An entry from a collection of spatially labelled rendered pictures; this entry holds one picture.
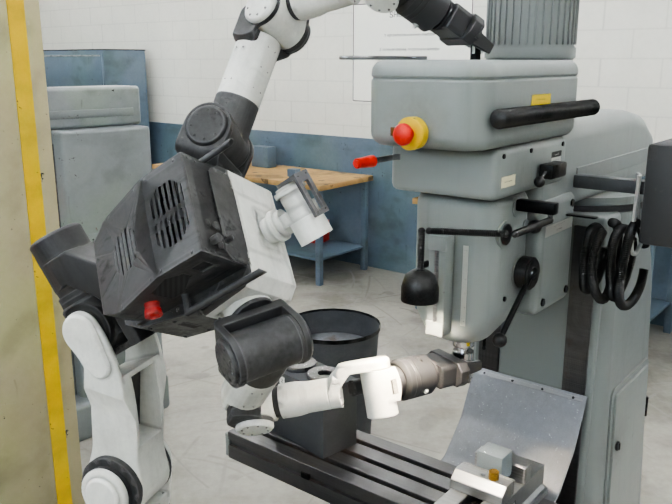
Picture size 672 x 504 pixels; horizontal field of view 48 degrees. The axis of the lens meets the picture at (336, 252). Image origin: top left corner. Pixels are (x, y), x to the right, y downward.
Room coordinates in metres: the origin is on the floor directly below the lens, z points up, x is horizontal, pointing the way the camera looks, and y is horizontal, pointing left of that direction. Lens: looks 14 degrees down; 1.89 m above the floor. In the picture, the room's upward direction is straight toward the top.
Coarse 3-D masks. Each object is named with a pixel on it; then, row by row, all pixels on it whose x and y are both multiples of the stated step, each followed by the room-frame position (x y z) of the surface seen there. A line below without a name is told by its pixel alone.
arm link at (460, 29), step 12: (432, 0) 1.48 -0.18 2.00; (444, 0) 1.49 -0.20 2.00; (420, 12) 1.48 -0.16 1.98; (432, 12) 1.48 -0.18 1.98; (444, 12) 1.49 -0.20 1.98; (456, 12) 1.50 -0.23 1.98; (468, 12) 1.51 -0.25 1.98; (420, 24) 1.50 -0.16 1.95; (432, 24) 1.49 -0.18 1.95; (444, 24) 1.50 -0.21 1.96; (456, 24) 1.50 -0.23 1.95; (468, 24) 1.51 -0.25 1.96; (480, 24) 1.50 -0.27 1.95; (444, 36) 1.55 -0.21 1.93; (456, 36) 1.51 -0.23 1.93; (468, 36) 1.50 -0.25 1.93
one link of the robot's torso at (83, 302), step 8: (80, 296) 1.44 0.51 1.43; (88, 296) 1.44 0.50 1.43; (64, 304) 1.45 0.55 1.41; (72, 304) 1.44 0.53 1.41; (80, 304) 1.44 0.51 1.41; (88, 304) 1.43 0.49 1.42; (96, 304) 1.44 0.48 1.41; (64, 312) 1.45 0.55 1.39; (72, 312) 1.45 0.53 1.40; (88, 312) 1.43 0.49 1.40; (96, 312) 1.43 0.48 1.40; (104, 320) 1.42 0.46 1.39; (112, 320) 1.43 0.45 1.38; (104, 328) 1.42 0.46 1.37; (112, 328) 1.43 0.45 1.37; (120, 328) 1.44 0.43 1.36; (112, 336) 1.42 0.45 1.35; (120, 336) 1.44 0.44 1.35; (112, 344) 1.43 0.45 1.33; (120, 344) 1.44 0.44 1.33
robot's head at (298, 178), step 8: (296, 176) 1.33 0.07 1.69; (304, 176) 1.35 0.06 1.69; (280, 184) 1.35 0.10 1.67; (288, 184) 1.34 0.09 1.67; (296, 184) 1.33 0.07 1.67; (312, 184) 1.35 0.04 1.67; (280, 192) 1.34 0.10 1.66; (304, 192) 1.32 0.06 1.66; (312, 192) 1.35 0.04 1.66; (312, 200) 1.33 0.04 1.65; (320, 200) 1.34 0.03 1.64; (312, 208) 1.32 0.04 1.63; (320, 208) 1.34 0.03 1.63; (328, 208) 1.34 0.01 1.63
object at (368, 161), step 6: (366, 156) 1.44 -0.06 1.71; (372, 156) 1.45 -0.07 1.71; (384, 156) 1.49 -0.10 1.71; (390, 156) 1.50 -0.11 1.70; (396, 156) 1.51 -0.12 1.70; (354, 162) 1.42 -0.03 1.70; (360, 162) 1.42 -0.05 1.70; (366, 162) 1.43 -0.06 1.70; (372, 162) 1.44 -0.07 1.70; (378, 162) 1.47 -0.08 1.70
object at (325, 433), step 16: (288, 368) 1.85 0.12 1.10; (304, 368) 1.84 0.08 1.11; (320, 368) 1.84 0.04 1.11; (352, 400) 1.79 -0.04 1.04; (304, 416) 1.77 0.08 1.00; (320, 416) 1.73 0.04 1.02; (336, 416) 1.75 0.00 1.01; (352, 416) 1.79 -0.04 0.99; (288, 432) 1.82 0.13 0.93; (304, 432) 1.78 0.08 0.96; (320, 432) 1.73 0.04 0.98; (336, 432) 1.75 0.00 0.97; (352, 432) 1.79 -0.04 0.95; (304, 448) 1.78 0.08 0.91; (320, 448) 1.73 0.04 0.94; (336, 448) 1.75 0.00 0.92
